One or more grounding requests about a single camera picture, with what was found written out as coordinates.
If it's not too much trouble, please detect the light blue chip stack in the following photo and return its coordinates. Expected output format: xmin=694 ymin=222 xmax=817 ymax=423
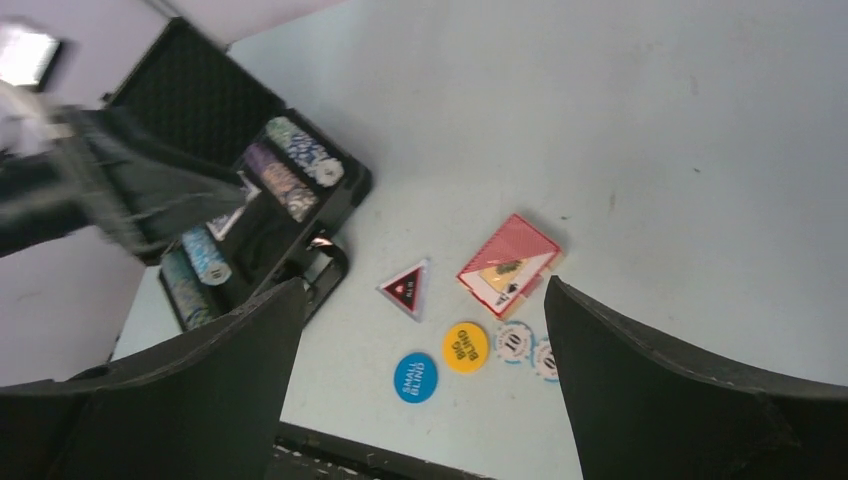
xmin=181 ymin=226 xmax=232 ymax=286

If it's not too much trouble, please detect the blue small blind button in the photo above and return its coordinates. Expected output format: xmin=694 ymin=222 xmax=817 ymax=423
xmin=393 ymin=351 xmax=439 ymax=404

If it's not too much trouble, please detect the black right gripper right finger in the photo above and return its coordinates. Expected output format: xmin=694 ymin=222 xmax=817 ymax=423
xmin=544 ymin=277 xmax=847 ymax=479

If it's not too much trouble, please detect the yellow big blind button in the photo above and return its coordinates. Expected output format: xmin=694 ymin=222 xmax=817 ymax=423
xmin=442 ymin=321 xmax=490 ymax=374

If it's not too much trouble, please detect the red playing card deck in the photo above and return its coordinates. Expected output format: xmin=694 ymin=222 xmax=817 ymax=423
xmin=456 ymin=214 xmax=565 ymax=321

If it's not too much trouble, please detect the white blue 10 chip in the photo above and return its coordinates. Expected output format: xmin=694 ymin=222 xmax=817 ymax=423
xmin=493 ymin=321 xmax=535 ymax=364
xmin=531 ymin=337 xmax=559 ymax=383

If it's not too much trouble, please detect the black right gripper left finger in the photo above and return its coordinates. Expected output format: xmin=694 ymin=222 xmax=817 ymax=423
xmin=1 ymin=279 xmax=307 ymax=479

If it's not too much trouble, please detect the green blue chip stack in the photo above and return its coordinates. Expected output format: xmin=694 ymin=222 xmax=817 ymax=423
xmin=265 ymin=116 xmax=345 ymax=187

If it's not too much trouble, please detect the purple orange chip stack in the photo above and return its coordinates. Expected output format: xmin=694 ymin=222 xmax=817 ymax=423
xmin=244 ymin=143 xmax=318 ymax=222

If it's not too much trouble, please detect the red triangular all-in button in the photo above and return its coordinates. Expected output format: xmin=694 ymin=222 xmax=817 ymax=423
xmin=376 ymin=258 xmax=431 ymax=323

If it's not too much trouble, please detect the blue playing card deck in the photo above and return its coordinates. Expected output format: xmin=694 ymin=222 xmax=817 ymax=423
xmin=206 ymin=171 xmax=260 ymax=242

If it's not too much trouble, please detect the black poker set case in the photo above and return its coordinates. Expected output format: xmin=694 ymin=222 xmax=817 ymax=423
xmin=109 ymin=18 xmax=373 ymax=322

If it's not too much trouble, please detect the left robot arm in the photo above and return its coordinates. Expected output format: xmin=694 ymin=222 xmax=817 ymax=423
xmin=1 ymin=107 xmax=247 ymax=264

